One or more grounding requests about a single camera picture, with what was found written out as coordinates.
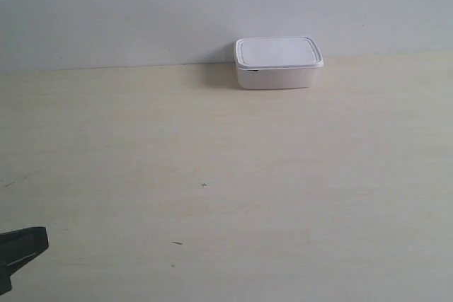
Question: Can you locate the white lidded plastic container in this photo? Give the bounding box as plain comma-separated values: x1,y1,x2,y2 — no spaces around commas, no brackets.
234,37,324,90

